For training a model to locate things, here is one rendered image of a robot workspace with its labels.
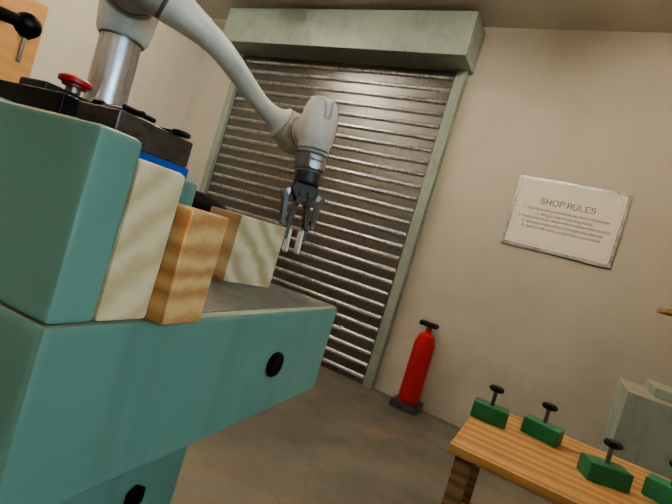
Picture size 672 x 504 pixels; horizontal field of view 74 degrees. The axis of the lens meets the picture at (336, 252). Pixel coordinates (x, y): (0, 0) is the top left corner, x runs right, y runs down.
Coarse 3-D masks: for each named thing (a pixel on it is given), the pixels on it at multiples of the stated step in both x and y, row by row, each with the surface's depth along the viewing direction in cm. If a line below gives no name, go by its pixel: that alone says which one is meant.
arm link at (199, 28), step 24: (168, 0) 102; (192, 0) 105; (168, 24) 106; (192, 24) 106; (216, 48) 110; (240, 72) 117; (264, 96) 129; (264, 120) 134; (288, 120) 132; (288, 144) 134
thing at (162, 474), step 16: (160, 464) 32; (176, 464) 34; (112, 480) 28; (128, 480) 29; (144, 480) 31; (160, 480) 32; (176, 480) 34; (80, 496) 26; (96, 496) 27; (112, 496) 28; (128, 496) 29; (144, 496) 31; (160, 496) 33
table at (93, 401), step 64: (0, 320) 12; (128, 320) 14; (256, 320) 21; (320, 320) 29; (0, 384) 12; (64, 384) 13; (128, 384) 15; (192, 384) 18; (256, 384) 23; (0, 448) 12; (64, 448) 13; (128, 448) 16
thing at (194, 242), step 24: (192, 216) 15; (216, 216) 16; (168, 240) 15; (192, 240) 15; (216, 240) 16; (168, 264) 15; (192, 264) 15; (168, 288) 15; (192, 288) 16; (168, 312) 15; (192, 312) 16
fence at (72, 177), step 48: (0, 144) 13; (48, 144) 12; (96, 144) 12; (0, 192) 13; (48, 192) 12; (96, 192) 12; (0, 240) 13; (48, 240) 12; (96, 240) 12; (0, 288) 12; (48, 288) 12; (96, 288) 13
